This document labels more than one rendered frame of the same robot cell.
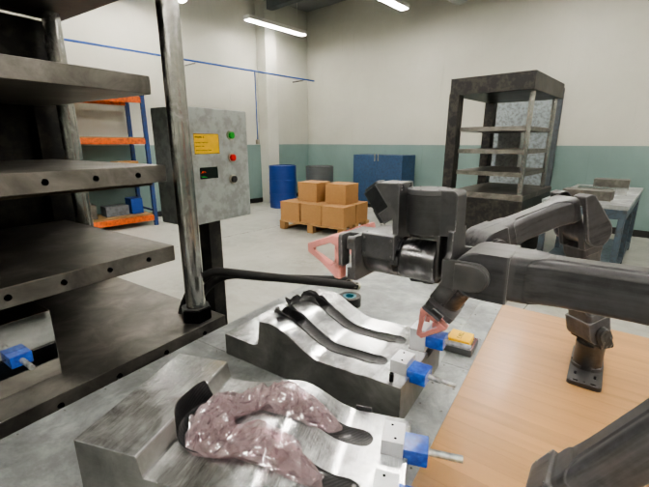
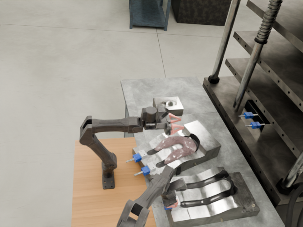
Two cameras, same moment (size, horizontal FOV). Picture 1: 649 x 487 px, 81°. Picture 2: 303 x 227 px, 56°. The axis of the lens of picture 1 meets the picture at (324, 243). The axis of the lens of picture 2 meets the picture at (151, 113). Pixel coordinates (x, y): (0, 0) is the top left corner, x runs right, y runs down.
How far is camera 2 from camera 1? 1.75 m
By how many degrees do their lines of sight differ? 107
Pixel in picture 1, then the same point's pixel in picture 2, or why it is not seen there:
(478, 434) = not seen: hidden behind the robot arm
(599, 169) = not seen: outside the picture
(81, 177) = (297, 100)
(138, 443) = (186, 126)
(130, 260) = (289, 140)
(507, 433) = not seen: hidden behind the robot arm
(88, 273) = (278, 128)
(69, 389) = (244, 140)
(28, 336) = (259, 124)
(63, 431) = (220, 133)
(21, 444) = (220, 127)
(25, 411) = (238, 132)
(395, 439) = (149, 165)
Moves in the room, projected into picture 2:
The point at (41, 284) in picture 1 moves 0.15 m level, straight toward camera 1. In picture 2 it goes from (269, 116) to (247, 113)
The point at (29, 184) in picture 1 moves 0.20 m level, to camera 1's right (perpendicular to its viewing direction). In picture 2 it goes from (286, 89) to (271, 102)
